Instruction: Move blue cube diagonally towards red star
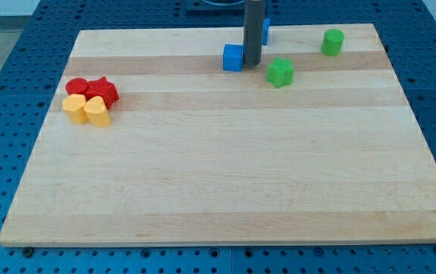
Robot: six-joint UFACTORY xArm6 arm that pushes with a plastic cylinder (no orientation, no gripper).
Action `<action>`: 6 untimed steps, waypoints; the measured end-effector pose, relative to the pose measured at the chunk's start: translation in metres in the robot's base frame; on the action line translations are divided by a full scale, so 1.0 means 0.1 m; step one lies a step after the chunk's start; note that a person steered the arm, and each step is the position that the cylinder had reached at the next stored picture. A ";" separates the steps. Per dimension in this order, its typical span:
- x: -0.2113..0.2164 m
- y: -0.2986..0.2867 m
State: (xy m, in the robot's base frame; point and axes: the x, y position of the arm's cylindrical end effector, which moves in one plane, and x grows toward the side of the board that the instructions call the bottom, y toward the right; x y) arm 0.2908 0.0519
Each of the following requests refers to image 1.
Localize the blue block behind rod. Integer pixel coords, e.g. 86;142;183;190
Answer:
262;18;271;46

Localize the light wooden board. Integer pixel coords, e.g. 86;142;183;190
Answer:
0;24;436;247

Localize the green star block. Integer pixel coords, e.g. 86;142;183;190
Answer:
266;57;294;88

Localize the red star block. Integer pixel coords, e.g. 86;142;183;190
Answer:
85;76;119;110

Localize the yellow hexagon block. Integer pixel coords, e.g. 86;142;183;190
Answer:
62;94;88;124

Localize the red cylinder block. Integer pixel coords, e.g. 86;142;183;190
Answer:
65;78;89;95

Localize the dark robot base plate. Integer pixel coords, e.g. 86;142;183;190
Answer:
186;0;245;14

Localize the yellow heart block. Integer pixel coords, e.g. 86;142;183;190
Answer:
84;96;112;127

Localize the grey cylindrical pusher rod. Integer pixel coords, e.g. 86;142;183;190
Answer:
243;0;266;67

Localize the blue cube block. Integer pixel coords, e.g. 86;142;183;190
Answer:
222;44;243;72

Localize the green cylinder block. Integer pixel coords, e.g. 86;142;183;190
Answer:
320;29;345;56

